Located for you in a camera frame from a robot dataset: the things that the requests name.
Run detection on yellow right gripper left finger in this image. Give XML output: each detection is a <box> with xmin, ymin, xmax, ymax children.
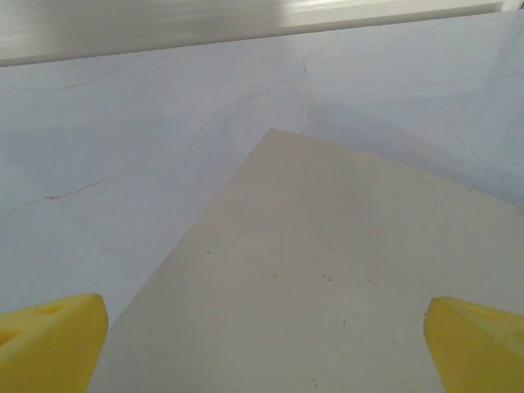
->
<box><xmin>0</xmin><ymin>293</ymin><xmax>110</xmax><ymax>393</ymax></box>

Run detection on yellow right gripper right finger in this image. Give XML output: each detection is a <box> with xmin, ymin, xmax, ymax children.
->
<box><xmin>423</xmin><ymin>296</ymin><xmax>524</xmax><ymax>393</ymax></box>

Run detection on beige cardboard folder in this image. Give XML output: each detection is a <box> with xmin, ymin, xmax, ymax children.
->
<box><xmin>84</xmin><ymin>128</ymin><xmax>524</xmax><ymax>393</ymax></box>

